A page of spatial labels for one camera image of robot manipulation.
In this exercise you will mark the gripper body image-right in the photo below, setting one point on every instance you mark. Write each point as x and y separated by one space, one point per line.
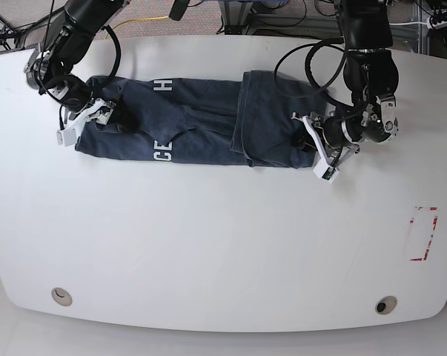
333 135

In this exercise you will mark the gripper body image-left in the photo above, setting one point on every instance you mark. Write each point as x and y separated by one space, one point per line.
73 94

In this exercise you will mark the dark blue T-shirt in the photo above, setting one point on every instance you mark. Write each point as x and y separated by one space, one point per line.
205 122

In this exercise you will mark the black tripod stand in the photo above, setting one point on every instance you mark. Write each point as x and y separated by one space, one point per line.
25 18

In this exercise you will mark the red tape rectangle marking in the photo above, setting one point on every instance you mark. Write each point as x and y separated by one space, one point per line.
421 233

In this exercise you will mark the black cylinder on floor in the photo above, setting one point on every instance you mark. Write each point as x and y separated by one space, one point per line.
178 9

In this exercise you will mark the white power strip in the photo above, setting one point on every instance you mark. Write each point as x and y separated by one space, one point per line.
438 20

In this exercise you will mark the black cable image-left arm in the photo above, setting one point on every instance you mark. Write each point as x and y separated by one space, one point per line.
99 59

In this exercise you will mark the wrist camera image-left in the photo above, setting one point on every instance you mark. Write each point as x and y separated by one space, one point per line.
67 137

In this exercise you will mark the aluminium frame base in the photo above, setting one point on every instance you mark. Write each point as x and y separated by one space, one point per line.
234 15

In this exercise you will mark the right table cable grommet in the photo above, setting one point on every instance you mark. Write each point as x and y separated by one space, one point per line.
386 305

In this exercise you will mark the table cable grommet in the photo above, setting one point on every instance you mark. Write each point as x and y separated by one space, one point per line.
386 305
62 297

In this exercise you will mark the left table cable grommet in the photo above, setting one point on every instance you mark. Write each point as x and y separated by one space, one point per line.
62 297

